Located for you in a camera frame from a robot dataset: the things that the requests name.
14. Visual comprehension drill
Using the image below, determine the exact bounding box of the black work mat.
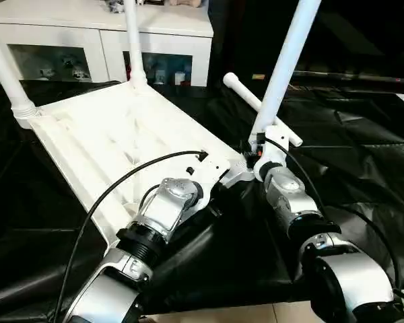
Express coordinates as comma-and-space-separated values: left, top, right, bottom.
0, 77, 404, 323

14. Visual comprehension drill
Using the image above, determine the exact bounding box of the beige plush toy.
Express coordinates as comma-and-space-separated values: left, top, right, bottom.
167, 0, 203, 9

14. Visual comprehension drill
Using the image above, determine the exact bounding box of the white table frame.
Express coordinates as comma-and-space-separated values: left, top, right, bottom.
12, 80, 257, 252

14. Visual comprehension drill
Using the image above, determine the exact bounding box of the white glass-door cabinet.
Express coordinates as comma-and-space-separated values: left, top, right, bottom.
0, 0, 214, 88

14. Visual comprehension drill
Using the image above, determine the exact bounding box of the white plastic table leg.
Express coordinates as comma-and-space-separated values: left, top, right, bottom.
0, 22, 40, 129
222, 72, 304, 148
123, 0, 149, 91
250, 0, 323, 136

